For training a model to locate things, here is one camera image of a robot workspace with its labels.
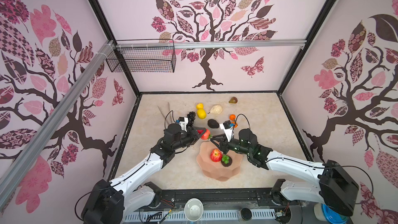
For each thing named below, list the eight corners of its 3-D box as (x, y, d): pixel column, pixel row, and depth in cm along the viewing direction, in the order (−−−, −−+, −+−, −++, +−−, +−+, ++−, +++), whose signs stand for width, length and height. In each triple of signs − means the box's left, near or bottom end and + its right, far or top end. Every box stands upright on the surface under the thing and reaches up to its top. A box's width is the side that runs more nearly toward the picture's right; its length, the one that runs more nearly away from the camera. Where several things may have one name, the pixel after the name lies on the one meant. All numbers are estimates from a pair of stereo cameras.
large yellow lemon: (200, 120, 104) (200, 117, 102) (196, 112, 109) (195, 109, 106) (207, 117, 106) (207, 114, 103) (202, 110, 110) (202, 107, 108)
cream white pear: (209, 114, 109) (209, 110, 105) (214, 107, 113) (214, 103, 109) (217, 118, 107) (218, 113, 103) (222, 111, 111) (222, 106, 107)
